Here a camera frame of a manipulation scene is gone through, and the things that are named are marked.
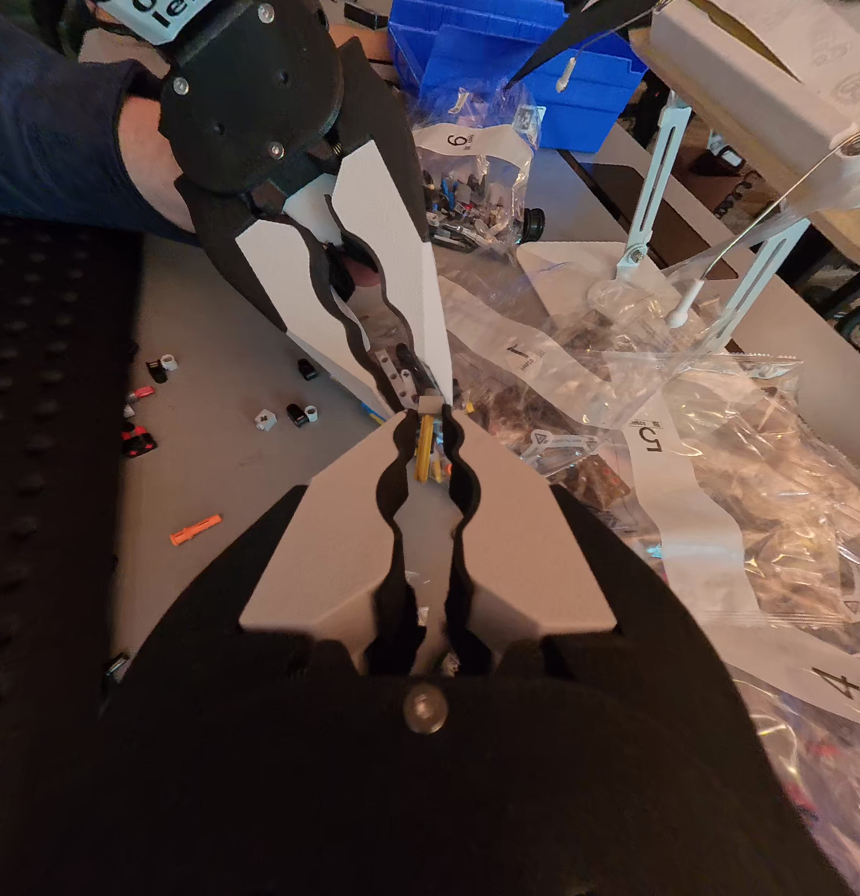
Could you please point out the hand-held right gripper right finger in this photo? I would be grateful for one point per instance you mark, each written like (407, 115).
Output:
(535, 560)

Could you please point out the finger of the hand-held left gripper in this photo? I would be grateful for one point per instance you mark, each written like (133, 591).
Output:
(395, 231)
(290, 287)

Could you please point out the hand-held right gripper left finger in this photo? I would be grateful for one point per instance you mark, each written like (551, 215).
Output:
(318, 560)

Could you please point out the small grey lego assembly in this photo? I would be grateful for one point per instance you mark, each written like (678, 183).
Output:
(428, 427)

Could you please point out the black lego connector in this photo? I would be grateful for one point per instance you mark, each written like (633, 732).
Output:
(306, 369)

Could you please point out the orange lego pin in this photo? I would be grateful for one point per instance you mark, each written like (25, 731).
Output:
(195, 530)

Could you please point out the small light grey lego cube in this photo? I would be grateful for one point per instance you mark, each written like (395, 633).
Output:
(265, 418)

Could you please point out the black lego wheel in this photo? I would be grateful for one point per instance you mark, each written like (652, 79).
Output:
(533, 224)

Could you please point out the red lego pin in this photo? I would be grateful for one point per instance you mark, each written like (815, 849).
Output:
(139, 393)

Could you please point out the pile of clear lego bags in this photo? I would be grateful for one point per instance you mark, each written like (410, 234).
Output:
(717, 490)

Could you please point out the black lego piece, red pins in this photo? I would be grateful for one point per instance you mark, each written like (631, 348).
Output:
(137, 441)

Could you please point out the person's left hand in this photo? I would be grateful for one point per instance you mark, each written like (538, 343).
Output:
(150, 161)

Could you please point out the clear bag of mixed parts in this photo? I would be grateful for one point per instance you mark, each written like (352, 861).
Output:
(472, 196)

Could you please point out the black connector with white pin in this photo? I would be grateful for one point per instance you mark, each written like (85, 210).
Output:
(300, 415)
(162, 367)

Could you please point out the blue plastic bin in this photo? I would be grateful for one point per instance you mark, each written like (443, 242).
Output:
(486, 42)

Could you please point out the small black clip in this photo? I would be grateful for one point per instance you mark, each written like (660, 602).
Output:
(115, 665)

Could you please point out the metal rod with white tip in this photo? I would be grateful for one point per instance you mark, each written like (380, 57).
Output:
(566, 73)
(678, 311)

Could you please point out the black pointed flap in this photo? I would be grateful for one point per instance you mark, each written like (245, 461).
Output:
(570, 28)

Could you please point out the black perforated pad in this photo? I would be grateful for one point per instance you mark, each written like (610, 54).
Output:
(45, 490)

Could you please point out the white car print box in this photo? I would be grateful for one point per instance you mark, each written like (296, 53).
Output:
(738, 70)

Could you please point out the round table with wooden edge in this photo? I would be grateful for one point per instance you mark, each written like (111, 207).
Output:
(850, 238)

